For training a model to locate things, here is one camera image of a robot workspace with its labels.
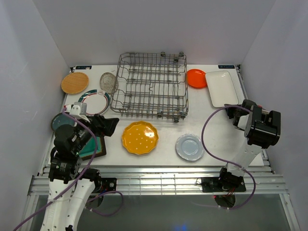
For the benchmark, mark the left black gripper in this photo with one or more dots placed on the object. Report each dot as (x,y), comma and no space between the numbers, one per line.
(100,129)

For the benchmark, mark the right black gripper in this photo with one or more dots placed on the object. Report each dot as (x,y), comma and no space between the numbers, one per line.
(229,111)

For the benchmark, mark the white rectangular plate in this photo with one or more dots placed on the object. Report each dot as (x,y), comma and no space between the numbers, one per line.
(221,88)

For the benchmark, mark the orange round plate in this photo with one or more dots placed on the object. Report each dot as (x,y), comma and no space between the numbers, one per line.
(196,78)

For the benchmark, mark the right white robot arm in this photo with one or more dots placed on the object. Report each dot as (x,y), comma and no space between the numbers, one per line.
(261,128)

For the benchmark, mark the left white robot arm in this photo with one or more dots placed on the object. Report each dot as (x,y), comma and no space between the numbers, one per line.
(69,188)

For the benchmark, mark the white plate green rim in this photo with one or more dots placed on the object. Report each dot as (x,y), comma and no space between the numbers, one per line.
(97,101)

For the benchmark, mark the yellow dotted scalloped plate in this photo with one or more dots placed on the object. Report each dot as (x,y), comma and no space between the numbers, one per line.
(140,138)

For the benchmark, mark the teal square brown-rimmed plate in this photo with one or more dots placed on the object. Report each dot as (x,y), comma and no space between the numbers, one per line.
(88,150)

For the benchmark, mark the speckled beige small plate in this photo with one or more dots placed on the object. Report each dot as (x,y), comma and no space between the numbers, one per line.
(108,82)

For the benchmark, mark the dark teal round plate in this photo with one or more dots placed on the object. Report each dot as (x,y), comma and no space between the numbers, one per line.
(60,120)

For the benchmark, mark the woven bamboo round plate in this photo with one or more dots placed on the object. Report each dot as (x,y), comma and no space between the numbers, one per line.
(75,83)

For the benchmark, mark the light blue scalloped plate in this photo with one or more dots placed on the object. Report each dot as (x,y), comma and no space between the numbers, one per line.
(189,147)

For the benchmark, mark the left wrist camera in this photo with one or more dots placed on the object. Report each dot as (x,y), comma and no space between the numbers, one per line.
(77,110)

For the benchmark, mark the grey wire dish rack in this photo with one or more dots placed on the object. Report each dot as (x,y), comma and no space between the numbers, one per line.
(151,85)

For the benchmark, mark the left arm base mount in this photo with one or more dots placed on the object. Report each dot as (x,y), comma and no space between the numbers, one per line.
(105,185)

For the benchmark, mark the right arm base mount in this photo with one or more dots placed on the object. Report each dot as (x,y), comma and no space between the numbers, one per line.
(214,184)

